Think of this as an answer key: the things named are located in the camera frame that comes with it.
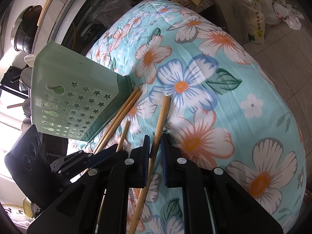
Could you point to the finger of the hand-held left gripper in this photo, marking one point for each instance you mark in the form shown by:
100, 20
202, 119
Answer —
107, 154

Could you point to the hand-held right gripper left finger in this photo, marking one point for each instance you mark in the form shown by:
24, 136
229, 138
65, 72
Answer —
147, 156

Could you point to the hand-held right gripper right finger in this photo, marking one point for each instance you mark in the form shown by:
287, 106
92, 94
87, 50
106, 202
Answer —
164, 156

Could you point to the metal spoon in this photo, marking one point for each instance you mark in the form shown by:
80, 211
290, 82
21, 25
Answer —
25, 75
26, 107

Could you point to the green plastic utensil holder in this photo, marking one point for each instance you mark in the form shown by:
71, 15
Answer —
78, 78

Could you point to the white round rice spoon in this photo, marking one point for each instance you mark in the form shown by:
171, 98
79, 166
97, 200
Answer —
29, 59

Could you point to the floral blue blanket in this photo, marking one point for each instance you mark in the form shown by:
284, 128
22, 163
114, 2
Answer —
219, 117

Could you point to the black cooking pot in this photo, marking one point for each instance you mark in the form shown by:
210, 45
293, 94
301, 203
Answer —
24, 31

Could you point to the concrete kitchen counter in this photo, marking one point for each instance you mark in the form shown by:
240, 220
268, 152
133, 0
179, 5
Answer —
57, 17

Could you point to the crumpled clear plastic bag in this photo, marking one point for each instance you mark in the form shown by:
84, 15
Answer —
107, 2

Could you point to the long wooden cutting board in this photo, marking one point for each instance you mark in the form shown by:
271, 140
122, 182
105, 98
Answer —
48, 3

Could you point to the perforated metal shelf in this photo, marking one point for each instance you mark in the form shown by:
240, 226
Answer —
206, 3

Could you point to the white rice sack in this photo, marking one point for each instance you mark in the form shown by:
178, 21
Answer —
256, 22

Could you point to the white bag with red print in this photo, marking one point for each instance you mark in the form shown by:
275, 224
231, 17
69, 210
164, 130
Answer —
277, 13

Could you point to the crumpled white plastic bag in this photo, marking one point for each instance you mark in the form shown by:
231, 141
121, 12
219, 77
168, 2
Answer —
295, 17

